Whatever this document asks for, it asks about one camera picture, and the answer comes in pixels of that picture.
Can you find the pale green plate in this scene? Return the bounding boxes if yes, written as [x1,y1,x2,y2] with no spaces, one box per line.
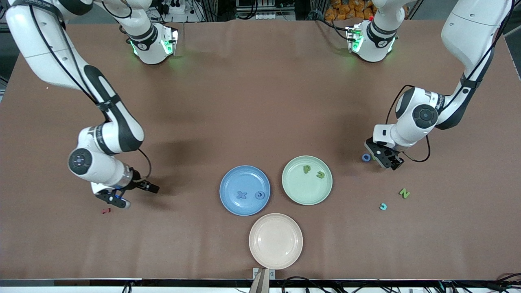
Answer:
[282,155,333,206]

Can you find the blue plate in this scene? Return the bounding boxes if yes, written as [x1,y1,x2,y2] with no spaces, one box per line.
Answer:
[219,165,271,216]

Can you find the beige plate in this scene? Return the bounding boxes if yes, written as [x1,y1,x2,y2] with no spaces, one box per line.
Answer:
[249,213,304,270]

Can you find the pile of orange items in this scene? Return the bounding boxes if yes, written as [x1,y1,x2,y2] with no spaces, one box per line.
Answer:
[324,0,377,21]

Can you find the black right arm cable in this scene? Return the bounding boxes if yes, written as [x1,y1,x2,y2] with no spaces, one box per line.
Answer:
[28,0,152,181]

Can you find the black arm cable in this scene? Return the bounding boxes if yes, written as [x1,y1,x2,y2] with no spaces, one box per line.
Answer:
[384,0,514,163]
[28,0,152,181]

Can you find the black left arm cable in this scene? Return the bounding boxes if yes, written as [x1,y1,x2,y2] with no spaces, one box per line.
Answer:
[384,0,514,163]

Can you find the metal mounting bracket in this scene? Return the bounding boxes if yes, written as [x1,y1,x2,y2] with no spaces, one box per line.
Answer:
[252,267,276,293]

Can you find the black loose cable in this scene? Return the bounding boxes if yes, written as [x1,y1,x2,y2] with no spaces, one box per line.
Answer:
[282,276,326,293]

